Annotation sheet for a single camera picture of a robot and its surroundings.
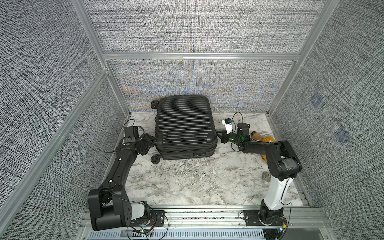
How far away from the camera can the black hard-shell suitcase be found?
→ 0.81m

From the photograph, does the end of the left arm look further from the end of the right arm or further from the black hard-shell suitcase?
the end of the right arm

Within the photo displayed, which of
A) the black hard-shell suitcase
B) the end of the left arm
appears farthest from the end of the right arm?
the end of the left arm
